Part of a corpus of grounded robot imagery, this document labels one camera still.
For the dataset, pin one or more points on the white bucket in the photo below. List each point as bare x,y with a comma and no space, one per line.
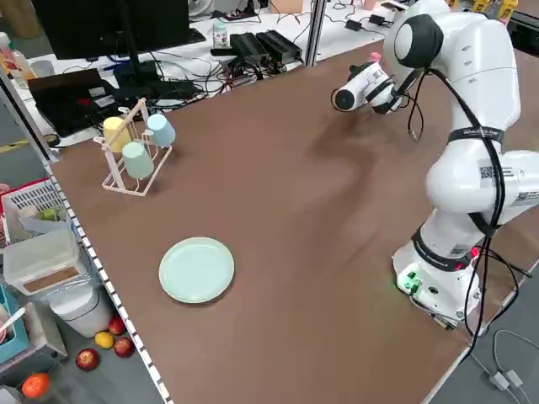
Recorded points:
80,311

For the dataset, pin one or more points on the light green plate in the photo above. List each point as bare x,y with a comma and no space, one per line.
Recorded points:
195,269

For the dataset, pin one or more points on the orange juice bottle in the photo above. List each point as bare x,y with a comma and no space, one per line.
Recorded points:
10,59

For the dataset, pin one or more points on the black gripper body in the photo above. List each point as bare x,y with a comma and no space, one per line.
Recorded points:
357,69

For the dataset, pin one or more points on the black laptop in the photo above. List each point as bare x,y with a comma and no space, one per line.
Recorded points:
63,101

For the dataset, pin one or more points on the light blue cup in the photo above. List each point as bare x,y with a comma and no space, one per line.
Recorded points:
162,128

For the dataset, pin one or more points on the orange fruit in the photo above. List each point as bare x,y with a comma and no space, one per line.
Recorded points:
36,385

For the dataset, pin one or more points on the white lidded storage box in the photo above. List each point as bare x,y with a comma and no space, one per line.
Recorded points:
42,256

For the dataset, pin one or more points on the aluminium frame post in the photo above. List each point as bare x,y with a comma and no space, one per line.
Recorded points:
315,33

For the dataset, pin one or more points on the white plastic basket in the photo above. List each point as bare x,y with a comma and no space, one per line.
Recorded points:
29,198

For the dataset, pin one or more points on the black tape roll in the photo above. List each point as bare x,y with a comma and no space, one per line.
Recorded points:
50,140

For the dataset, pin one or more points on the yellow drink bottle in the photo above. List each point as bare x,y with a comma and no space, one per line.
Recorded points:
507,8
478,5

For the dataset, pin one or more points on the black computer monitor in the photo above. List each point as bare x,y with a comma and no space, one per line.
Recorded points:
105,25

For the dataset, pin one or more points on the pink cup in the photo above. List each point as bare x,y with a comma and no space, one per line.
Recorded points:
369,4

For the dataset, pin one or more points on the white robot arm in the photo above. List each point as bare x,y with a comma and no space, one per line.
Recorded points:
484,63

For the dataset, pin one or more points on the white power adapter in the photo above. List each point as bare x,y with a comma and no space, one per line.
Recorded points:
498,381
514,379

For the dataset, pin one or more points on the small printed clear bottle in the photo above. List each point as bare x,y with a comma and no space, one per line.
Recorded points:
220,35

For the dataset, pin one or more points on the pink bottle cap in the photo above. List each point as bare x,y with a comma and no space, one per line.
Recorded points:
374,56

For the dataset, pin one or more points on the black power adapter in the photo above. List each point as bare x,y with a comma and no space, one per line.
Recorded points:
354,24
377,19

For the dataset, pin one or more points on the cardboard box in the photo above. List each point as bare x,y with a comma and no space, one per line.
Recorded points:
288,5

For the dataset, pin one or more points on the blue plastic box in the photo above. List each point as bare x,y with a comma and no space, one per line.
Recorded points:
8,332

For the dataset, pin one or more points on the grey cup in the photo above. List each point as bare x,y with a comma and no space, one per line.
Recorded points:
41,68

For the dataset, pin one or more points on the yellow cup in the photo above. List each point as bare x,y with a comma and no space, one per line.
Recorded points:
115,132

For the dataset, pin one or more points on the light green cup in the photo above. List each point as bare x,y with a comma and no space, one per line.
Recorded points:
138,160

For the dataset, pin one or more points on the black power supply brick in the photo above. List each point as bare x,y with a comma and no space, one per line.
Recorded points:
280,44
248,46

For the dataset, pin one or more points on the red apple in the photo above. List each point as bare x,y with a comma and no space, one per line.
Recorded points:
116,326
124,347
87,359

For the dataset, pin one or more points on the yellow fruit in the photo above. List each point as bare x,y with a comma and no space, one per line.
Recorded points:
104,340

